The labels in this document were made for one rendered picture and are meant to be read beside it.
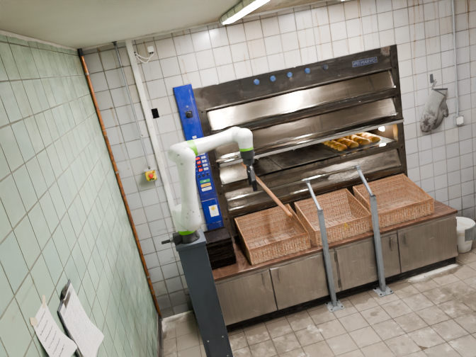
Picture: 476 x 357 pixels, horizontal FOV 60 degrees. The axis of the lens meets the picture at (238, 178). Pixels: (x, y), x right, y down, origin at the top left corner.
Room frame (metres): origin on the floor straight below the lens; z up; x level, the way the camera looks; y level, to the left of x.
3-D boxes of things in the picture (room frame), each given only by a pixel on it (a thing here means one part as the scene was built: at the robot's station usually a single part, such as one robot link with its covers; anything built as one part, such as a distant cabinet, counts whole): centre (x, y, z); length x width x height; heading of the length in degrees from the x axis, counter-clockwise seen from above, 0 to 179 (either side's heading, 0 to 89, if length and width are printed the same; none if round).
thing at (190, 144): (2.61, 0.32, 1.79); 0.18 x 0.13 x 0.12; 112
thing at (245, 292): (3.48, -0.66, 0.29); 2.42 x 0.56 x 0.58; 98
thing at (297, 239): (3.43, -0.19, 0.72); 0.56 x 0.49 x 0.28; 99
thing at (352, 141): (4.29, -1.25, 1.21); 0.61 x 0.48 x 0.06; 8
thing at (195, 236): (2.57, 0.46, 1.23); 0.26 x 0.15 x 0.06; 99
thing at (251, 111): (3.78, -0.73, 1.80); 1.79 x 0.11 x 0.19; 98
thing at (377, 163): (3.78, -0.73, 1.02); 1.79 x 0.11 x 0.19; 98
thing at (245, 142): (2.65, -0.09, 1.78); 0.13 x 0.11 x 0.14; 22
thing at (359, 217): (3.51, -0.79, 0.72); 0.56 x 0.49 x 0.28; 99
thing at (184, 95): (4.55, 0.43, 1.07); 1.93 x 0.16 x 2.15; 8
